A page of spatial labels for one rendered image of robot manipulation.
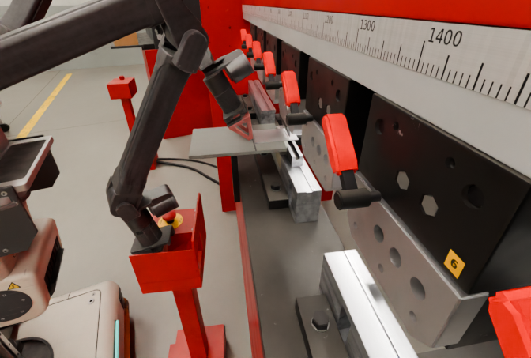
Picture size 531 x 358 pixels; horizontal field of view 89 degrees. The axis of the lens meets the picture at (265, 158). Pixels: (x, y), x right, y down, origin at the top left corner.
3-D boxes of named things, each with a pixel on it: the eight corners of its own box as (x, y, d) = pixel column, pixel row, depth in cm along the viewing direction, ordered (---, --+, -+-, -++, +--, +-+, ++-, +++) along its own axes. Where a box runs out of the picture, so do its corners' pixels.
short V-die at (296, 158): (276, 135, 89) (276, 126, 88) (285, 134, 89) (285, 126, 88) (291, 167, 72) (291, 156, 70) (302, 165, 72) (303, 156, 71)
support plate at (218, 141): (193, 131, 87) (193, 129, 86) (274, 126, 90) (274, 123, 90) (189, 160, 71) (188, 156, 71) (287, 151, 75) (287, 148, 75)
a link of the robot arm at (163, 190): (107, 183, 63) (113, 209, 57) (155, 161, 66) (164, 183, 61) (130, 212, 71) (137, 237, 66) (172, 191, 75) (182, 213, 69)
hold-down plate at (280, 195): (254, 155, 97) (254, 147, 95) (269, 153, 98) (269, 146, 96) (269, 210, 71) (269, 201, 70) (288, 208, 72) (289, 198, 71)
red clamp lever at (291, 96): (279, 69, 44) (288, 122, 41) (303, 67, 45) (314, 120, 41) (277, 75, 46) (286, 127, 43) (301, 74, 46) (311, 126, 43)
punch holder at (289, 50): (278, 112, 68) (280, 40, 60) (311, 110, 69) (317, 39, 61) (293, 137, 55) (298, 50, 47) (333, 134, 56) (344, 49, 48)
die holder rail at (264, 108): (248, 96, 157) (247, 80, 152) (258, 96, 158) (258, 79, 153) (261, 132, 114) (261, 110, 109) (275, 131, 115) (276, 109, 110)
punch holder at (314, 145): (300, 149, 51) (306, 56, 43) (343, 145, 52) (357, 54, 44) (329, 199, 38) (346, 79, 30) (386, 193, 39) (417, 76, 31)
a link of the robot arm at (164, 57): (165, 9, 50) (185, 24, 43) (193, 24, 54) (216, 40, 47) (101, 192, 64) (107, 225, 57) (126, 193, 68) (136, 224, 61)
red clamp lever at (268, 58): (261, 50, 61) (266, 86, 58) (278, 49, 62) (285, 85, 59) (260, 55, 63) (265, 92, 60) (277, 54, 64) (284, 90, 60)
